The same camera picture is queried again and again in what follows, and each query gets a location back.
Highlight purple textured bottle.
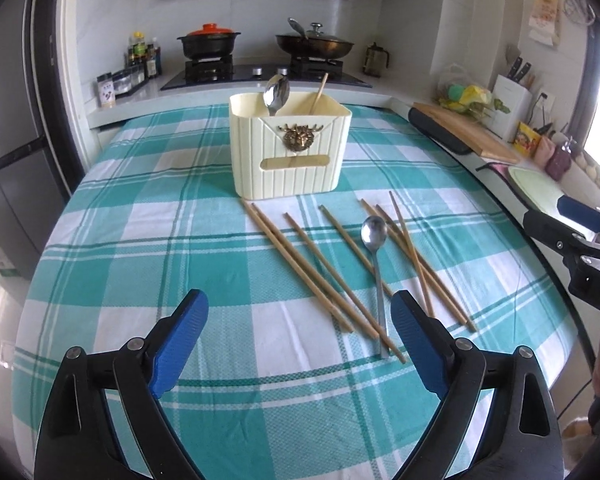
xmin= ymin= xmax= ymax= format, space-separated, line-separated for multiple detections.
xmin=547 ymin=137 xmax=574 ymax=181

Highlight black handled knives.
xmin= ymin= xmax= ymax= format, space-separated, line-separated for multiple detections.
xmin=505 ymin=44 xmax=534 ymax=86

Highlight condiment bottle yellow cap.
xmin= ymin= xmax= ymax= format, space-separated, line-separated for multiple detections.
xmin=128 ymin=32 xmax=149 ymax=70

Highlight pale green plate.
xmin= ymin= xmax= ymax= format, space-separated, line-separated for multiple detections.
xmin=507 ymin=166 xmax=589 ymax=239

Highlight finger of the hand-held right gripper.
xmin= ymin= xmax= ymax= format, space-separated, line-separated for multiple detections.
xmin=556 ymin=194 xmax=600 ymax=237
xmin=523 ymin=209 xmax=600 ymax=263

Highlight black flat mat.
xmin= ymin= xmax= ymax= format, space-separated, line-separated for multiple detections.
xmin=407 ymin=107 xmax=474 ymax=156

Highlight black gas cooktop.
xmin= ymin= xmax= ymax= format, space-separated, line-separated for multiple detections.
xmin=160 ymin=57 xmax=374 ymax=92

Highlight wooden cutting board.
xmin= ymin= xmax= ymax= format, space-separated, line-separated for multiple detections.
xmin=412 ymin=102 xmax=524 ymax=165

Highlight metal spoon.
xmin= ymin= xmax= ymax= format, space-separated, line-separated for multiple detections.
xmin=275 ymin=74 xmax=291 ymax=111
xmin=262 ymin=75 xmax=284 ymax=117
xmin=360 ymin=215 xmax=391 ymax=360

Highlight yellow seasoning packet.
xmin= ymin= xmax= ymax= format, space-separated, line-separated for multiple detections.
xmin=514 ymin=121 xmax=544 ymax=156

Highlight glass jar with dark frame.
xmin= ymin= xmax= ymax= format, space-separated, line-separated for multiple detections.
xmin=363 ymin=42 xmax=392 ymax=79

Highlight dark sauce bottle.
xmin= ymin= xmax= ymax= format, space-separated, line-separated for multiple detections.
xmin=146 ymin=37 xmax=162 ymax=79

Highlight black clay pot orange lid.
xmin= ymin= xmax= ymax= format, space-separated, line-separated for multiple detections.
xmin=176 ymin=23 xmax=242 ymax=60

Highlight row of spice jars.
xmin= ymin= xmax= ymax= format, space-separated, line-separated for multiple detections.
xmin=111 ymin=66 xmax=146 ymax=97

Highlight pink cloth item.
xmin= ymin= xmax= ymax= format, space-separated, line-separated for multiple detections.
xmin=534 ymin=135 xmax=556 ymax=166

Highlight hanging wire whisk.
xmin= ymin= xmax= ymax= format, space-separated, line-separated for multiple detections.
xmin=562 ymin=0 xmax=597 ymax=27

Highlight white knife block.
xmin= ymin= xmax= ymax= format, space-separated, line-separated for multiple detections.
xmin=490 ymin=74 xmax=533 ymax=141

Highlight cream ribbed utensil holder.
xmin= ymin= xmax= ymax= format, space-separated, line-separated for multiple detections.
xmin=229 ymin=92 xmax=352 ymax=200

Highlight wall calendar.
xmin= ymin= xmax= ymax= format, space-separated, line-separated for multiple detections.
xmin=528 ymin=0 xmax=564 ymax=47

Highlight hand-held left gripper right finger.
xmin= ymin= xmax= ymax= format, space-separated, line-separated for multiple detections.
xmin=390 ymin=290 xmax=566 ymax=480

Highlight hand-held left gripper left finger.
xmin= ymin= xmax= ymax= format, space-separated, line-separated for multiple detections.
xmin=34 ymin=289 xmax=210 ymax=480

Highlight plastic bag of vegetables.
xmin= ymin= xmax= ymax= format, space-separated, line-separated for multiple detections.
xmin=435 ymin=63 xmax=511 ymax=122

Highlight metal ladle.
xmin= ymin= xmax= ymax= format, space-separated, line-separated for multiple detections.
xmin=287 ymin=18 xmax=312 ymax=42

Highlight dark wok with glass lid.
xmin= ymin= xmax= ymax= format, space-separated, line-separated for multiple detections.
xmin=275 ymin=22 xmax=356 ymax=60

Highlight teal checked tablecloth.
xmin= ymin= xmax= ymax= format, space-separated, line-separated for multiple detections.
xmin=11 ymin=104 xmax=581 ymax=480

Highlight grey refrigerator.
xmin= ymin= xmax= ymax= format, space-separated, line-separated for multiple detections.
xmin=0 ymin=0 xmax=74 ymax=281

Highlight white labelled seasoning container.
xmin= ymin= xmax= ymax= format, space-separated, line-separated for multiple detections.
xmin=96 ymin=72 xmax=117 ymax=109

